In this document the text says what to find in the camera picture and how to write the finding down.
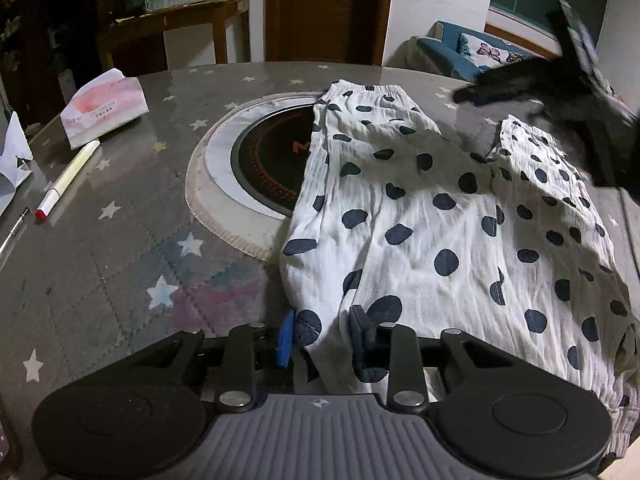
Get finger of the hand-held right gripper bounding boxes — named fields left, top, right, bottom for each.
left=452, top=56, right=568, bottom=109

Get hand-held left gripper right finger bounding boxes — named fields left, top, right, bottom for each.
left=348, top=305, right=522, bottom=413

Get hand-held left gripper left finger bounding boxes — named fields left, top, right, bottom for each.
left=131, top=309, right=297, bottom=415

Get white polka dot pants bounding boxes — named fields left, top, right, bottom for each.
left=279, top=79, right=640, bottom=461

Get butterfly print pillow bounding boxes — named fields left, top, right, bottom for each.
left=457, top=32, right=537, bottom=72

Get blue sofa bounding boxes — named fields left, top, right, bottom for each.
left=416, top=20, right=565, bottom=82

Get white cloth on sofa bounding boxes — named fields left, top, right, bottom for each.
left=401, top=35, right=453, bottom=80

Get round induction cooktop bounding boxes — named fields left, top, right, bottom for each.
left=185, top=91, right=331, bottom=263

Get brown wooden door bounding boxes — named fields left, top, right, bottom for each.
left=263, top=0, right=396, bottom=66

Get white marker pen red cap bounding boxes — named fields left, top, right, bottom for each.
left=34, top=140, right=101, bottom=222

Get thin metal pen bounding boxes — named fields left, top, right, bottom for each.
left=0, top=207, right=31, bottom=257

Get pink white tissue pack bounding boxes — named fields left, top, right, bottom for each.
left=60, top=67, right=150, bottom=151

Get wooden side table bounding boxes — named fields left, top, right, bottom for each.
left=97, top=0, right=252, bottom=77

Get white folded paper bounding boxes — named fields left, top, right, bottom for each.
left=0, top=110, right=35, bottom=216

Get dark wooden cabinet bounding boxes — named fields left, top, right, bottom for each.
left=0, top=0, right=103, bottom=128

